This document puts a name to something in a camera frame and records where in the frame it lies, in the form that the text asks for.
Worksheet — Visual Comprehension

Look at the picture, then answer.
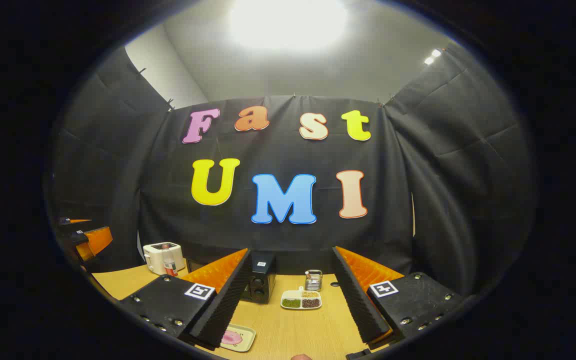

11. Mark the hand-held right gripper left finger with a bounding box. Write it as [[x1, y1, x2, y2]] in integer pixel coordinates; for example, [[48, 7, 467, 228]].
[[118, 248, 252, 350]]

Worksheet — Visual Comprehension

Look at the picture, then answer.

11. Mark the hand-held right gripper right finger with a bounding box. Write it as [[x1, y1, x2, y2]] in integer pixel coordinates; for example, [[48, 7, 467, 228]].
[[331, 246, 469, 346]]

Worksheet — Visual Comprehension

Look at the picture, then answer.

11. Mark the black electric oven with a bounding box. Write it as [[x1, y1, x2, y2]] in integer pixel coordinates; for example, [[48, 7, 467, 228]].
[[240, 252, 277, 304]]

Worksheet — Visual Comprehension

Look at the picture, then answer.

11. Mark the cream tray with pink food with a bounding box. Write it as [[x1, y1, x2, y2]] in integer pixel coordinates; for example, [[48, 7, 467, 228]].
[[219, 324, 256, 353]]

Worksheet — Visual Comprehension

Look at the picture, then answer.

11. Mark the white divided dish with beans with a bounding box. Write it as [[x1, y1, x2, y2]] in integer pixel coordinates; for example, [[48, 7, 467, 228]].
[[281, 287, 323, 310]]

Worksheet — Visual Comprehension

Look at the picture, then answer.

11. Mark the white toaster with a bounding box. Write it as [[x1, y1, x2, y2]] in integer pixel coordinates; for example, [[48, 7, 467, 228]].
[[143, 242, 185, 275]]

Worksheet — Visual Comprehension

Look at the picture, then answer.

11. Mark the clear plastic water bottle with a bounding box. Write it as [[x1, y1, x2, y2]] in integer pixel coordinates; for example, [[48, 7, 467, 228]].
[[162, 244, 179, 277]]

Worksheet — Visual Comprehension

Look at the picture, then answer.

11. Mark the black backdrop cloth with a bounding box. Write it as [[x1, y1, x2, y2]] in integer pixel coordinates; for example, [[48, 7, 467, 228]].
[[48, 42, 539, 301]]

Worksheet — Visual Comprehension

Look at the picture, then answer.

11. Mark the ceiling light panel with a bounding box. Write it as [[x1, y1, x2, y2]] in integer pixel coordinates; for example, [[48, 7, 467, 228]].
[[228, 0, 349, 51]]

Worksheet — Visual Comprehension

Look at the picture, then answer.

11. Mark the metal wire mesh holder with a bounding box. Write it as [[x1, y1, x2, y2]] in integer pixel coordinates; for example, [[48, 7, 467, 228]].
[[304, 269, 323, 292]]

